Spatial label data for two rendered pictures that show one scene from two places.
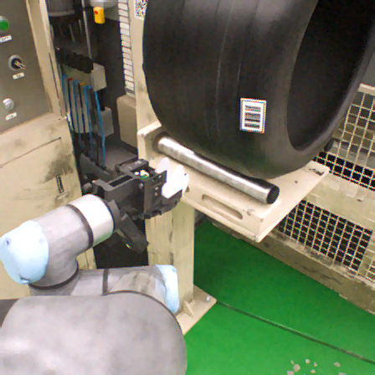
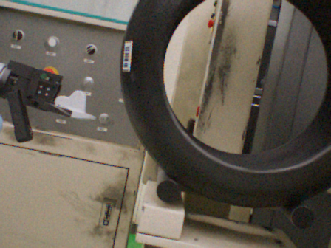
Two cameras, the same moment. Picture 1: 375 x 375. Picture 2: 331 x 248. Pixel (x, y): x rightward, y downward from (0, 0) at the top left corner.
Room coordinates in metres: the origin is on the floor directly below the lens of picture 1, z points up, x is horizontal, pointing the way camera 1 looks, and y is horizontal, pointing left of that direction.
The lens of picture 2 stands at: (-0.15, -1.13, 1.10)
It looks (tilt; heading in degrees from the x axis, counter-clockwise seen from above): 3 degrees down; 49
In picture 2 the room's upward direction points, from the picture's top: 11 degrees clockwise
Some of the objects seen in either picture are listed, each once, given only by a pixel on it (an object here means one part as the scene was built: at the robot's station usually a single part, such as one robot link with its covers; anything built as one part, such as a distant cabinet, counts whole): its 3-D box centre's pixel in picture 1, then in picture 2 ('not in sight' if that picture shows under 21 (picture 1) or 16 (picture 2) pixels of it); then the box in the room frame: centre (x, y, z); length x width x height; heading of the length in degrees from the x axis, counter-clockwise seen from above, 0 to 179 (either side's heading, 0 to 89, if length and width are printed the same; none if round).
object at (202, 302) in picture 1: (172, 301); not in sight; (1.09, 0.05, 0.02); 0.27 x 0.27 x 0.04; 49
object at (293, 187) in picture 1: (240, 174); (217, 234); (0.94, -0.15, 0.80); 0.37 x 0.36 x 0.02; 139
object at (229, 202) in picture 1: (209, 187); (161, 206); (0.83, -0.06, 0.83); 0.36 x 0.09 x 0.06; 49
